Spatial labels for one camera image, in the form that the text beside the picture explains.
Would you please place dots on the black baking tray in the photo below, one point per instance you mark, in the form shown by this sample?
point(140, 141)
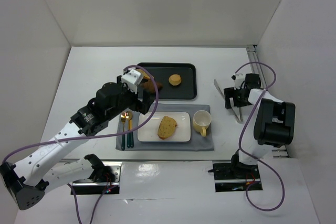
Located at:
point(187, 90)

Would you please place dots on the round yellow bread bun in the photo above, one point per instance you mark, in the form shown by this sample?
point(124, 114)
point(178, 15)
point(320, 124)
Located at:
point(175, 79)

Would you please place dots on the aluminium rail frame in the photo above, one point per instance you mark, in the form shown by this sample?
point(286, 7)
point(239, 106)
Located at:
point(256, 68)

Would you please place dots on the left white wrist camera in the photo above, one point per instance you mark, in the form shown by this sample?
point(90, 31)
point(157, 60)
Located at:
point(132, 78)

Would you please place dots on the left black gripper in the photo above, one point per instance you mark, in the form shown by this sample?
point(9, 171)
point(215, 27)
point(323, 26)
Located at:
point(143, 100)

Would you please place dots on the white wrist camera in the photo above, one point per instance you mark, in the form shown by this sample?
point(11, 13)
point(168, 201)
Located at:
point(239, 80)
point(132, 78)

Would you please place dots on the grey cloth placemat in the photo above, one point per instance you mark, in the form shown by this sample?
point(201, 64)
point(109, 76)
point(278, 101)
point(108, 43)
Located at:
point(196, 143)

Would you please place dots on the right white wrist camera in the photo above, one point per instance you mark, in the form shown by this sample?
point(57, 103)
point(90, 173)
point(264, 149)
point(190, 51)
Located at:
point(239, 80)

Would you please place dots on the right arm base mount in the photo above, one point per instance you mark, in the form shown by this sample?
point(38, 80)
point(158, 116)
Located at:
point(235, 176)

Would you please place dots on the gold fork green handle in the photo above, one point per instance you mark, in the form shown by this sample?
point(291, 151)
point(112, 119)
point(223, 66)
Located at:
point(123, 121)

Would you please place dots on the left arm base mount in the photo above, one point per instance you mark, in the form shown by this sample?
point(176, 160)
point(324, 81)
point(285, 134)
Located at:
point(104, 178)

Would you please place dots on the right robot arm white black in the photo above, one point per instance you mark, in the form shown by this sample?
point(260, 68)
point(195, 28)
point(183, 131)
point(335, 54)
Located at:
point(275, 119)

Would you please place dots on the yellow ceramic mug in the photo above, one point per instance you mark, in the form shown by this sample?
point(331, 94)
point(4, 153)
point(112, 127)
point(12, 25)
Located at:
point(201, 122)

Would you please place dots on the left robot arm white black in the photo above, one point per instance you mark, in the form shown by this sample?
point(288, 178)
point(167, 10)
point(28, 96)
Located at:
point(31, 178)

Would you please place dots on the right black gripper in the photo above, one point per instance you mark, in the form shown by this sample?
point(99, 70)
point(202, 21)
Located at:
point(231, 98)

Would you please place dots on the gold spoon green handle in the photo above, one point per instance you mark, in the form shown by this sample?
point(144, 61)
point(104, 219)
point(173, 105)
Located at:
point(130, 139)

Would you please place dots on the bread slice with seeds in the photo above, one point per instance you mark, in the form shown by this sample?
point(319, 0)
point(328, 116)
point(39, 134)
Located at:
point(166, 128)

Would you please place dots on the half baguette bread piece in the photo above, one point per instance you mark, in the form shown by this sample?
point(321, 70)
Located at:
point(145, 75)

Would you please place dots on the dark brown bread loaf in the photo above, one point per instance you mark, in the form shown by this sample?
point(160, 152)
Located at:
point(150, 87)

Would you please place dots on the white rectangular plate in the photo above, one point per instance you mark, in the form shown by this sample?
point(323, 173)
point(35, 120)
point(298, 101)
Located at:
point(149, 132)

